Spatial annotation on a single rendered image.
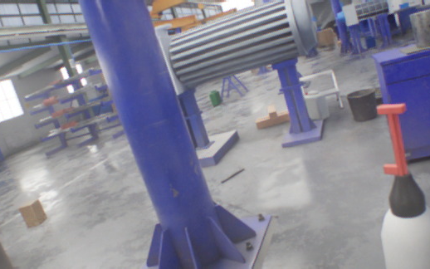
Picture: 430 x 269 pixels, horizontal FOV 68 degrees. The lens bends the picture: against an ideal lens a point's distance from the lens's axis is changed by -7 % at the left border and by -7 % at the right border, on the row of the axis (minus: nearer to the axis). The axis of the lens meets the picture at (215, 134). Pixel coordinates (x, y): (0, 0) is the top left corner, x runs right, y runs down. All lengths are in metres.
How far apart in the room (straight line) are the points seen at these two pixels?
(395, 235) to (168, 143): 1.08
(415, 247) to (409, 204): 0.14
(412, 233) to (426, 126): 1.42
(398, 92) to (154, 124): 1.58
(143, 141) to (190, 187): 0.34
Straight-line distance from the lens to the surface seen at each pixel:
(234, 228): 2.04
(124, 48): 1.69
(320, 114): 4.20
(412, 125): 2.54
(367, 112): 3.78
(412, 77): 2.46
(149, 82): 1.68
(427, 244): 1.25
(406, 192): 1.20
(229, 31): 3.51
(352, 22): 10.10
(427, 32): 2.53
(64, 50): 12.13
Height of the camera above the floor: 1.07
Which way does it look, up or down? 12 degrees down
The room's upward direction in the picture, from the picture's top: 18 degrees counter-clockwise
